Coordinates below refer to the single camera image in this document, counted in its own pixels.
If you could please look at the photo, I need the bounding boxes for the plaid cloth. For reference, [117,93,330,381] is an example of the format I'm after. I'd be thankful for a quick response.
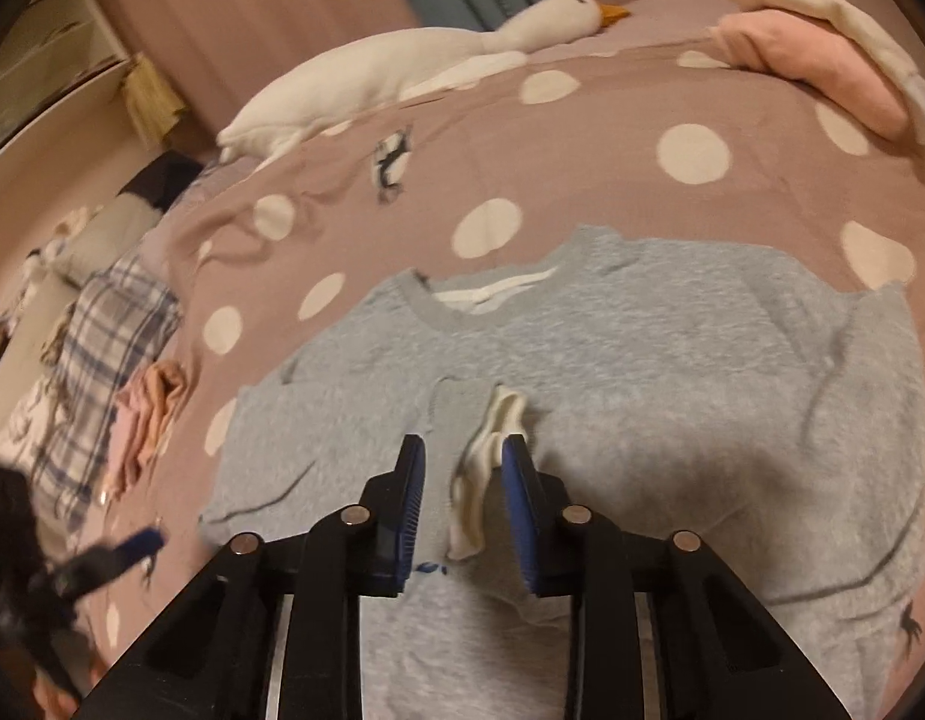
[31,255,185,533]

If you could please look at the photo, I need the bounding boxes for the pink polka dot blanket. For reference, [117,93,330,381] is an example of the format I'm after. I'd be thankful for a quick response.
[79,0,925,720]

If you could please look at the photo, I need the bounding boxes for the white soft toy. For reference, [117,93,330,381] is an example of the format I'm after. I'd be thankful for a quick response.
[23,240,65,287]

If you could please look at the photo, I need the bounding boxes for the yellow hanging cloth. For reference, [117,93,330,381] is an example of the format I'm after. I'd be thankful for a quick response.
[121,52,189,151]

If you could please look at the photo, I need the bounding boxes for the pink folded cloth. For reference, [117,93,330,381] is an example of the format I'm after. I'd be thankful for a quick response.
[706,11,914,142]

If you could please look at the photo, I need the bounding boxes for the pink curtain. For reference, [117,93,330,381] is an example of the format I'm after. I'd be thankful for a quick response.
[94,0,734,158]

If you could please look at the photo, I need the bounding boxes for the pink crumpled cloth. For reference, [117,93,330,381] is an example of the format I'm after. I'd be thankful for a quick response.
[102,360,189,500]

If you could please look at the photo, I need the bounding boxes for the grey pillow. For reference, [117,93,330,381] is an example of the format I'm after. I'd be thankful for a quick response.
[49,195,167,290]

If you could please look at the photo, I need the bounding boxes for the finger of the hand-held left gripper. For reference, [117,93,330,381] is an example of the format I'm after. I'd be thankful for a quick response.
[53,526,167,601]

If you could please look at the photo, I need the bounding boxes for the white shelf unit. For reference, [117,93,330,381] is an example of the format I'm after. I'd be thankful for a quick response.
[0,0,133,166]

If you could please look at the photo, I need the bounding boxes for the dark cloth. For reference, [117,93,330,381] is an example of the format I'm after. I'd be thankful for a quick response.
[124,150,208,211]

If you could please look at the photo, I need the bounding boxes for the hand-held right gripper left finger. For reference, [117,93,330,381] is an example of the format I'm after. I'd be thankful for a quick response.
[72,433,426,720]

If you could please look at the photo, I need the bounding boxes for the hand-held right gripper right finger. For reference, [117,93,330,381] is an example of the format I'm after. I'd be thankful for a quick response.
[501,433,857,720]

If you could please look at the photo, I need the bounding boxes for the white goose plush toy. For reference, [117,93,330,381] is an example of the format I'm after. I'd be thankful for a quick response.
[216,0,632,164]

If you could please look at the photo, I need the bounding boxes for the grey sweatshirt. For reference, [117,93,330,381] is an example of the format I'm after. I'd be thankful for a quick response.
[198,225,925,720]

